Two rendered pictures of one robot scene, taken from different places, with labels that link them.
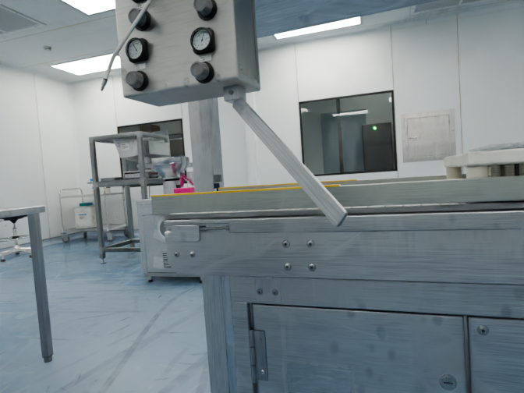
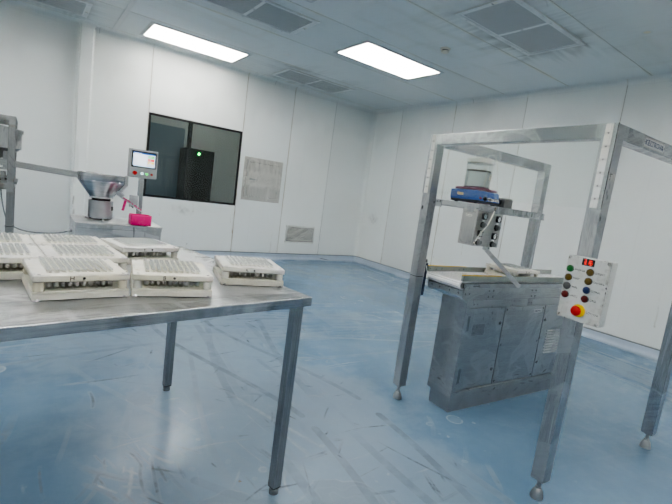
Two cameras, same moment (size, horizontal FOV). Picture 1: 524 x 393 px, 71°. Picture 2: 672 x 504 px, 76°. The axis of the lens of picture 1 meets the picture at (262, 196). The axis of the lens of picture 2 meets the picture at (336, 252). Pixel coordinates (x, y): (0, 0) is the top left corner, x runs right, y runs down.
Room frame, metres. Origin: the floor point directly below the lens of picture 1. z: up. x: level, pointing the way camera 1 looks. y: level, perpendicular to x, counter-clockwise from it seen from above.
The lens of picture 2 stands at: (-0.16, 2.53, 1.21)
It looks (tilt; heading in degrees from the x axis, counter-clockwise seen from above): 7 degrees down; 307
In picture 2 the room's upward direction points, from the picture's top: 8 degrees clockwise
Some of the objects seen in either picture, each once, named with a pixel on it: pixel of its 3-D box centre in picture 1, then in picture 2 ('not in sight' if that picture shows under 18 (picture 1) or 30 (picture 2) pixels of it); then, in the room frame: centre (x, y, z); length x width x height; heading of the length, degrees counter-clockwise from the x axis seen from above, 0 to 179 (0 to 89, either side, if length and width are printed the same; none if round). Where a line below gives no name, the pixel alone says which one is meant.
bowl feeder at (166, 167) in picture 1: (178, 177); (109, 197); (3.55, 0.80, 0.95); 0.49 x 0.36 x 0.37; 73
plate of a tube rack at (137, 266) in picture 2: not in sight; (170, 270); (1.15, 1.70, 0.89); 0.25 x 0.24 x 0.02; 154
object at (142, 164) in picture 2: not in sight; (141, 185); (3.56, 0.53, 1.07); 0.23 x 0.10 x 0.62; 73
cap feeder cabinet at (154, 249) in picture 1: (184, 235); (112, 264); (3.49, 0.77, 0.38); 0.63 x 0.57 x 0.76; 73
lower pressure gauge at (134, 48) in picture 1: (136, 50); not in sight; (0.62, 0.19, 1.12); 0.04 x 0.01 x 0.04; 70
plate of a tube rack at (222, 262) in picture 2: not in sight; (248, 264); (1.17, 1.34, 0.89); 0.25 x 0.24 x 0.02; 150
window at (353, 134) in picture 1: (346, 135); (195, 162); (5.52, -1.33, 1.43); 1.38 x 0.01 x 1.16; 73
